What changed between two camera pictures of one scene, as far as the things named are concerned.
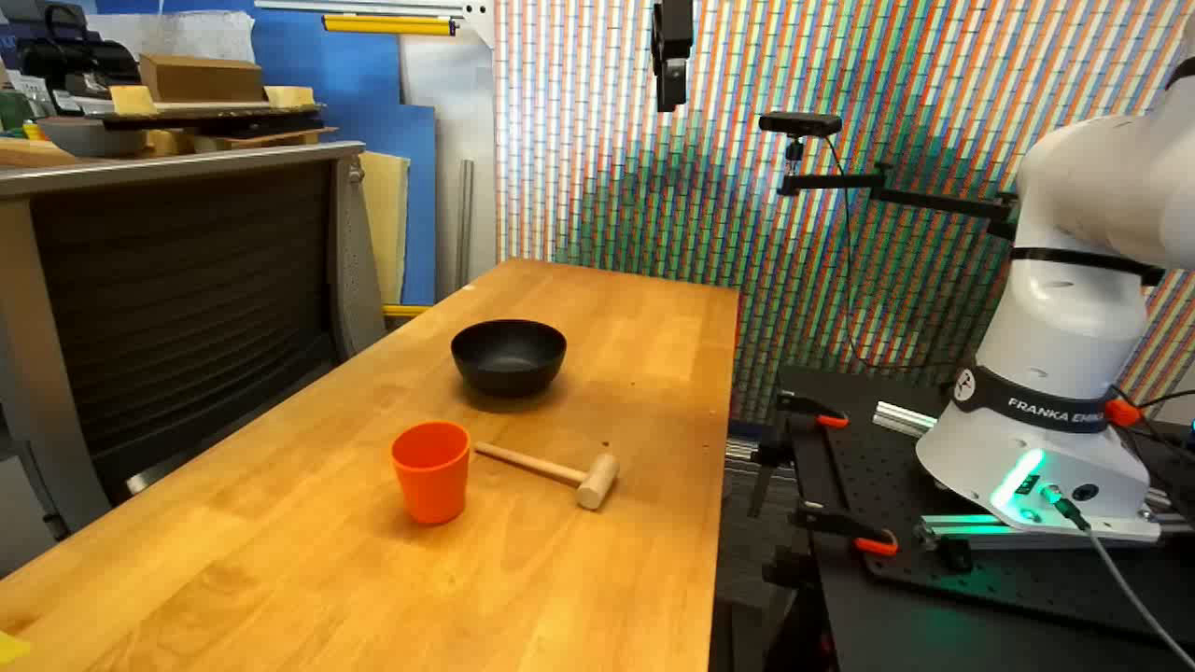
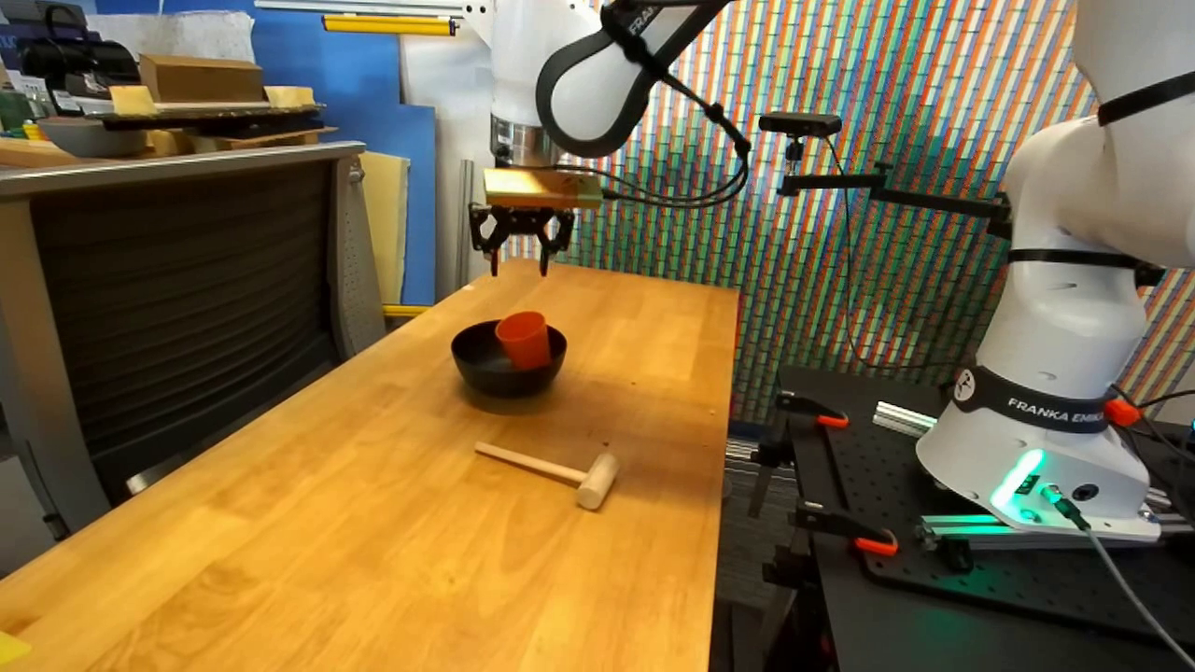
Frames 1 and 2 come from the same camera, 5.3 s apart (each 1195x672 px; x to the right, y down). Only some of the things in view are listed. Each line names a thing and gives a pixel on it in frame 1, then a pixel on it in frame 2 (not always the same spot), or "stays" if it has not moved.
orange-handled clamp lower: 872,540 stays
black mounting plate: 857,446 stays
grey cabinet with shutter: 148,299 stays
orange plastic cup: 435,467 -> 527,338
